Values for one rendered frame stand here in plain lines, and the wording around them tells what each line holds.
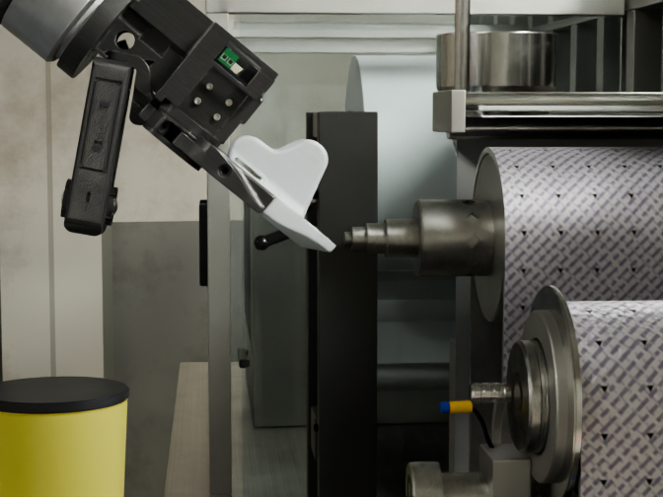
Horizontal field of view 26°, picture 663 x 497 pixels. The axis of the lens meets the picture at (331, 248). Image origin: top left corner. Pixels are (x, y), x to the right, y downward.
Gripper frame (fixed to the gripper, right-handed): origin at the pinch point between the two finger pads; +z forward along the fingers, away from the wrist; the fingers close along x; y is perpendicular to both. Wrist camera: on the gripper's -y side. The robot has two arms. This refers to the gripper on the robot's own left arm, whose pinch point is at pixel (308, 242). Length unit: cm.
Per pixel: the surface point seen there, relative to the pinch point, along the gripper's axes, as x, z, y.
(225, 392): 94, 14, -24
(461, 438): 33.1, 25.9, -5.7
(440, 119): 26.2, 4.9, 14.6
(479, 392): -0.7, 15.4, -0.5
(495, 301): 19.2, 16.9, 5.5
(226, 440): 94, 18, -29
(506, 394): -0.7, 16.9, 0.5
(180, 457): 129, 20, -42
